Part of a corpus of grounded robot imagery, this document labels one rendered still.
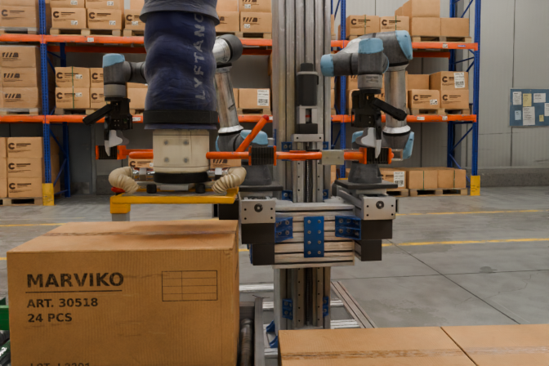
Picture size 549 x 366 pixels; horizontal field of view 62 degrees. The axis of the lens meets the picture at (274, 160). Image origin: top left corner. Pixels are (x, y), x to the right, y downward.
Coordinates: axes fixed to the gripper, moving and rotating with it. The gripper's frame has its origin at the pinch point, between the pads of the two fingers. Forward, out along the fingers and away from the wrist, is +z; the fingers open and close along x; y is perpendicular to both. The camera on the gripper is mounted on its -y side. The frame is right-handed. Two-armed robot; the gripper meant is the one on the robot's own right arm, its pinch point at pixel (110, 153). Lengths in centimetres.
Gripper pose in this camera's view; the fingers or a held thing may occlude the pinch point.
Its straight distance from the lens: 175.7
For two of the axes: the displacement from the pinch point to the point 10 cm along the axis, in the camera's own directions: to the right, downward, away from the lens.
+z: 0.2, 10.0, 0.5
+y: 10.0, -0.2, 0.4
